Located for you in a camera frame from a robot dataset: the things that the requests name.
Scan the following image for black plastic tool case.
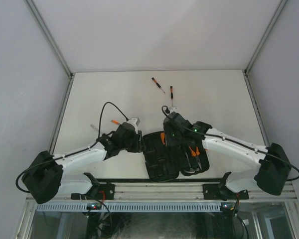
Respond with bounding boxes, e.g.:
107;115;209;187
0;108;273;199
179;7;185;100
143;131;210;182

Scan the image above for blue slotted cable duct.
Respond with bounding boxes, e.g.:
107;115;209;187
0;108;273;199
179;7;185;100
36;201;222;213

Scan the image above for small orange precision screwdriver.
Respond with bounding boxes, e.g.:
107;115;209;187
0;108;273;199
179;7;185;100
151;77;165;94

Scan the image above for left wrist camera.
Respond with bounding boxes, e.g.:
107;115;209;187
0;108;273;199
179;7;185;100
127;118;140;131

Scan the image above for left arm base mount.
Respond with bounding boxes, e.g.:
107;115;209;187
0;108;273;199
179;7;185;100
71;172;115;202

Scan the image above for right camera cable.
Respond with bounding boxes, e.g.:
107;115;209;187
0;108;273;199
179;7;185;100
161;105;299;182

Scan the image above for small claw hammer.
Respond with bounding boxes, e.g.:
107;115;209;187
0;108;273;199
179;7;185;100
181;155;202;176

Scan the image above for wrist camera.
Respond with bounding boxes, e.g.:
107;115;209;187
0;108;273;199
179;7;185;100
127;118;140;131
168;107;178;114

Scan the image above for left camera cable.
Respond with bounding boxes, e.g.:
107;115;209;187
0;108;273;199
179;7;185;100
14;101;130;194

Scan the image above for aluminium frame rail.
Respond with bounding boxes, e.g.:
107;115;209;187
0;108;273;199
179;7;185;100
26;181;297;201

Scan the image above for camera cable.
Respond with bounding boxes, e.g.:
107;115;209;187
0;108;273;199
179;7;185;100
161;105;299;182
14;101;130;194

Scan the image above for orange handled needle-nose pliers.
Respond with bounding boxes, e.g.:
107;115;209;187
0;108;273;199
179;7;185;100
188;146;202;171

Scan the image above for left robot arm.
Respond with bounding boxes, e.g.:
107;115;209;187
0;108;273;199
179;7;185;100
21;118;144;204

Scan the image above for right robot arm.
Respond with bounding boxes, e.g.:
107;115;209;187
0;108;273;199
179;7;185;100
163;112;292;199

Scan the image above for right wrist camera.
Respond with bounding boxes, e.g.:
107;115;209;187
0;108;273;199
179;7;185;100
168;107;178;114

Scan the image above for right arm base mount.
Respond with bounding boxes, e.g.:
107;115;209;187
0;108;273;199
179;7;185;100
202;172;249;201

